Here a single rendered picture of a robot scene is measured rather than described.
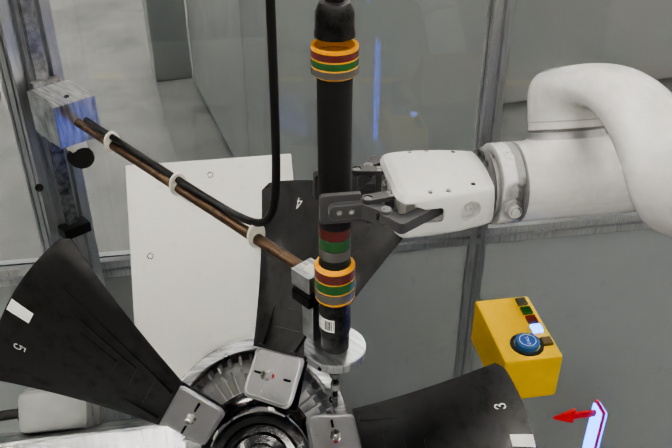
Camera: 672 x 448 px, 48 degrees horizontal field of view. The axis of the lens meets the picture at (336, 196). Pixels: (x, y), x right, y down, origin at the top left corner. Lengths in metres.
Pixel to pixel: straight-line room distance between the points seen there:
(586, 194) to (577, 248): 1.06
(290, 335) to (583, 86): 0.47
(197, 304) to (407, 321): 0.76
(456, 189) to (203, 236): 0.56
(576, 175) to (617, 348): 1.37
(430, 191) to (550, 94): 0.15
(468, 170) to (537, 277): 1.12
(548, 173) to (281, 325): 0.40
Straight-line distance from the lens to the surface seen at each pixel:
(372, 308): 1.78
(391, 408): 1.03
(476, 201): 0.74
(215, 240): 1.19
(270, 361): 0.98
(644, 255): 1.96
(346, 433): 1.00
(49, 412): 1.14
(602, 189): 0.80
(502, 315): 1.37
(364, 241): 0.95
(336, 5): 0.66
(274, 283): 1.00
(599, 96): 0.72
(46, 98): 1.25
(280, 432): 0.92
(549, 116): 0.79
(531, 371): 1.31
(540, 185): 0.77
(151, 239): 1.20
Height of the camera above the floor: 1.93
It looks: 31 degrees down
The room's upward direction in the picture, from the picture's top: straight up
